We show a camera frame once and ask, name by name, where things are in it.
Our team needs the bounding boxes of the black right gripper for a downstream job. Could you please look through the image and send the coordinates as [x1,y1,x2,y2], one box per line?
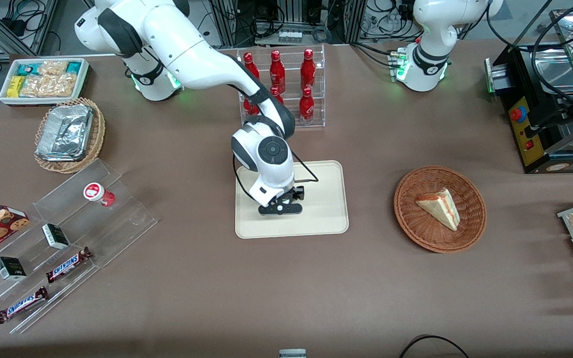
[258,186,305,216]

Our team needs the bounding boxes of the cream plastic tray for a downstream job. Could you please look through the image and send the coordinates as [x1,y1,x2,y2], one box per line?
[235,160,350,240]

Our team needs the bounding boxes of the red gum bottle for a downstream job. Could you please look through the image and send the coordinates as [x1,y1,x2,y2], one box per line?
[83,182,116,207]

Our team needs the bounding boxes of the clear acrylic bottle rack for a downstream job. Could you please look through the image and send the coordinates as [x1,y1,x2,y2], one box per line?
[236,44,326,131]

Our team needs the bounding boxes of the round brown wicker basket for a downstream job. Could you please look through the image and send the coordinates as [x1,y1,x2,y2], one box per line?
[393,166,487,254]

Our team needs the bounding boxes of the clear acrylic stepped stand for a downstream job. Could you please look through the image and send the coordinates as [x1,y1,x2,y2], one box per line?
[0,158,159,335]

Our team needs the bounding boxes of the wrapped triangle sandwich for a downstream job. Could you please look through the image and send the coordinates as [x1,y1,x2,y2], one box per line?
[415,187,461,232]

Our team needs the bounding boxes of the light wicker basket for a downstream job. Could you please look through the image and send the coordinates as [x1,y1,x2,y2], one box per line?
[34,97,106,175]

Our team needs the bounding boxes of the snickers bar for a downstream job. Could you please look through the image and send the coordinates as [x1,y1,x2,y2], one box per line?
[46,247,94,284]
[0,286,49,325]

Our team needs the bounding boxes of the small black box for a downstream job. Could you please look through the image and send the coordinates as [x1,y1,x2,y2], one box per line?
[0,257,27,281]
[42,223,71,250]

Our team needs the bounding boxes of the stacked foil trays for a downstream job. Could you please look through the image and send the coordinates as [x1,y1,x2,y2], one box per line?
[36,103,94,163]

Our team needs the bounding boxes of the white snack bin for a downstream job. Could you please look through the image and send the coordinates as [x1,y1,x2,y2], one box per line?
[0,58,91,106]

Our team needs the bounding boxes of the clear cracker bag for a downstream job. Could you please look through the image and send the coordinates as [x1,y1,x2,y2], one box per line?
[19,61,77,98]

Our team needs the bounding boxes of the black heating machine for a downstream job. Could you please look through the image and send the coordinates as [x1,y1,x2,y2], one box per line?
[484,10,573,175]

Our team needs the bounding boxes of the yellow snack packet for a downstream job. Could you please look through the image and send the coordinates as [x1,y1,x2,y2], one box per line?
[7,75,27,98]

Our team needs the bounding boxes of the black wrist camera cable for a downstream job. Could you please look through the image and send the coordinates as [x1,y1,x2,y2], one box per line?
[234,148,319,199]

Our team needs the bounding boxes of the black table cable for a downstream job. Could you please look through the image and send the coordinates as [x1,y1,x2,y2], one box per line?
[398,335,472,358]

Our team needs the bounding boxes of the thick black overhead cable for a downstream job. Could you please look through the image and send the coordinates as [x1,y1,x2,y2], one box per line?
[484,0,573,116]

